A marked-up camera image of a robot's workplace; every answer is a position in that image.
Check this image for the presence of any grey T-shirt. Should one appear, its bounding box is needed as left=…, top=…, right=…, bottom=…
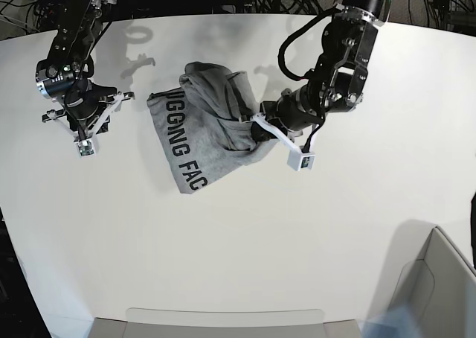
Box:
left=147, top=62, right=278, bottom=194

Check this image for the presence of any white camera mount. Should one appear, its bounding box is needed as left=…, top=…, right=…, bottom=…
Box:
left=239, top=112, right=321, bottom=171
left=42, top=92, right=135, bottom=157

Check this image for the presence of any grey plastic bin bottom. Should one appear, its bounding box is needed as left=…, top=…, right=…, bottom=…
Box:
left=89, top=307, right=362, bottom=337

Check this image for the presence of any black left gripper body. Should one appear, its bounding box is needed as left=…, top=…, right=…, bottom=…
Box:
left=260, top=88, right=324, bottom=133

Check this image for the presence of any grey plastic bin right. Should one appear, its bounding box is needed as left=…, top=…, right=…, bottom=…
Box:
left=361, top=227, right=475, bottom=337

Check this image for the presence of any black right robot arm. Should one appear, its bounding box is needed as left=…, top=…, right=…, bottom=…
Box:
left=35, top=0, right=117, bottom=132

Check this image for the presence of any grey plastic bin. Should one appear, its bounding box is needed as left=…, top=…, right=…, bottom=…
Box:
left=361, top=227, right=475, bottom=337
left=89, top=307, right=362, bottom=337

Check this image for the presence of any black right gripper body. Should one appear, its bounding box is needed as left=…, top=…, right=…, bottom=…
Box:
left=65, top=84, right=118, bottom=130

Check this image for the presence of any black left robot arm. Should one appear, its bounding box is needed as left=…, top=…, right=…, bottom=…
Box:
left=260, top=0, right=391, bottom=135

